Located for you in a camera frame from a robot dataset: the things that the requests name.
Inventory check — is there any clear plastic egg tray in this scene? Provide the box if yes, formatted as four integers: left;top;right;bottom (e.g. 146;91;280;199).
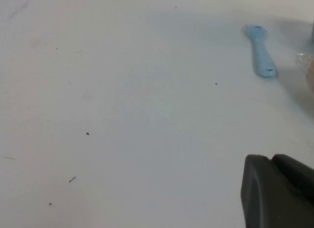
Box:
295;51;314;96

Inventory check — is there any light blue plastic fork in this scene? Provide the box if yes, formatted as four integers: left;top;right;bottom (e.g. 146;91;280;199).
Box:
241;24;279;78

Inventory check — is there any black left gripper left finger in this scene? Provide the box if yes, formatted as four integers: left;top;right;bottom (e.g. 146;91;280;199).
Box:
240;153;314;228

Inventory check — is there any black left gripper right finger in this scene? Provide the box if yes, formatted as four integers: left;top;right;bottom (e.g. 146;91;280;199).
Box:
271;153;314;204

